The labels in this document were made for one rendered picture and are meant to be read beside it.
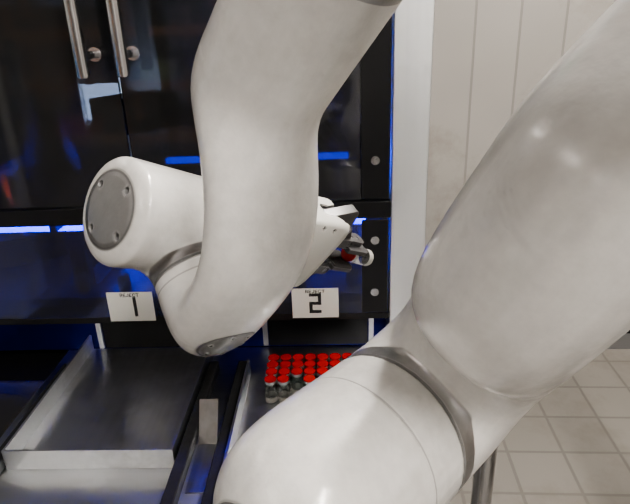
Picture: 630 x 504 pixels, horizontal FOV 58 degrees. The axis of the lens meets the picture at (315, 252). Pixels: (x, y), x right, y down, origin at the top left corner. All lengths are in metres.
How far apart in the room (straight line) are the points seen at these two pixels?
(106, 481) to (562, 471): 1.71
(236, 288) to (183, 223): 0.09
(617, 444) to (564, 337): 2.24
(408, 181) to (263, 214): 0.63
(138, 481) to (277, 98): 0.71
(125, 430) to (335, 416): 0.72
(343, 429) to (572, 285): 0.16
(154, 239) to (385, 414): 0.20
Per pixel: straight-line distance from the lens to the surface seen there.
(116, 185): 0.44
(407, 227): 0.99
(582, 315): 0.25
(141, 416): 1.06
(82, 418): 1.09
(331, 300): 1.04
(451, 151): 2.92
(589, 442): 2.47
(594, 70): 0.25
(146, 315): 1.11
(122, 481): 0.95
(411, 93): 0.94
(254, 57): 0.33
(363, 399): 0.36
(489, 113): 2.92
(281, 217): 0.37
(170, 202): 0.43
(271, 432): 0.35
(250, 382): 1.09
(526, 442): 2.39
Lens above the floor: 1.50
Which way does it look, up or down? 22 degrees down
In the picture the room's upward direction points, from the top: 2 degrees counter-clockwise
